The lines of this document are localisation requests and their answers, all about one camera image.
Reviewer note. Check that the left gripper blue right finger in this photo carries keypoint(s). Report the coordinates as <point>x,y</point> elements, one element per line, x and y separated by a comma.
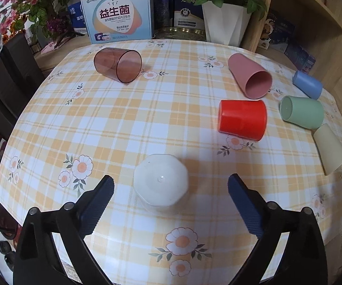
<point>246,205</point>

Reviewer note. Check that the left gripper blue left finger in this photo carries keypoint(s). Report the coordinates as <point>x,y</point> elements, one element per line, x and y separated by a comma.
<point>92,205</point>

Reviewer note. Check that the small white plastic cup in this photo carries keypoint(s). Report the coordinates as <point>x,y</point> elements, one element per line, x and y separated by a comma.
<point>161,183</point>

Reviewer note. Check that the beige plastic cup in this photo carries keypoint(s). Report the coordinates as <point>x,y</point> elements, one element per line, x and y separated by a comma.
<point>329,148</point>

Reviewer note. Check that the red plastic cup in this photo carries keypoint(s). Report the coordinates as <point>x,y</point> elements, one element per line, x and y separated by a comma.
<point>243,118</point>

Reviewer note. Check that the green plastic cup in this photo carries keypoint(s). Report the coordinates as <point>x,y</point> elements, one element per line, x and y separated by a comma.
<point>301,111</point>

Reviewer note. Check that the blue plastic cup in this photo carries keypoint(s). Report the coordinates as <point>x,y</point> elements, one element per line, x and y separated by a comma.
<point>308,85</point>

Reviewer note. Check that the pink plastic cup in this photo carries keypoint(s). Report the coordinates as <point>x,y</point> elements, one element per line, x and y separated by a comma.
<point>251,77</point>

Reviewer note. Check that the transparent brown cup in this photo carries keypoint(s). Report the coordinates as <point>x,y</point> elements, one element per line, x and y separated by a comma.
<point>119,64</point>

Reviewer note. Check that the yellow plaid floral tablecloth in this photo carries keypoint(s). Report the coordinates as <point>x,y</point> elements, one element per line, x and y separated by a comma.
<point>171,219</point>

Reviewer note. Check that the black chair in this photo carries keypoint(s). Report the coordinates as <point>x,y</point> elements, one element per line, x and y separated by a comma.
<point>20,77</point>

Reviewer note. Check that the small purple box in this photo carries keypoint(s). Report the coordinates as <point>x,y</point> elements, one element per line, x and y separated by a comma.
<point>300,58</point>

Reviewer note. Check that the dark blue gift box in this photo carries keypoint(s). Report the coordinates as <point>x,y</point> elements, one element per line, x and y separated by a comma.
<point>282,33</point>

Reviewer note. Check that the wooden shelf unit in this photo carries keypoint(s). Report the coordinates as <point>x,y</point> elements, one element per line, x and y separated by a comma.
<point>318,29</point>

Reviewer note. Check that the white faceted flower pot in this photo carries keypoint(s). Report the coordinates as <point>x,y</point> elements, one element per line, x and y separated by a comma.
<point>225,25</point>

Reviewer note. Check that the blue white tissue box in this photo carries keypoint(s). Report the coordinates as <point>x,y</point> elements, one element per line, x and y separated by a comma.
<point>76,17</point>

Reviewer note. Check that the gold patterned tray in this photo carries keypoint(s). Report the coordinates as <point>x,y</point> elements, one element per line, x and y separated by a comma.
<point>182,33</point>

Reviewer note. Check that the white blue probiotics box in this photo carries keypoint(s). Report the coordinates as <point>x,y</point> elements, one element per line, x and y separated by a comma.
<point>110,21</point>

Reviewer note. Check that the white navy emblem box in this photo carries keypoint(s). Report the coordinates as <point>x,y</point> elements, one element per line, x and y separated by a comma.
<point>189,16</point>

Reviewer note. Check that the pink cherry blossom plant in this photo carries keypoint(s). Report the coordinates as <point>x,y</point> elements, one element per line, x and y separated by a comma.
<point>47,16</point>

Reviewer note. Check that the dark blue patterned box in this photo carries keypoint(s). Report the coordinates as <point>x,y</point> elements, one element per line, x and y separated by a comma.
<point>163,13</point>

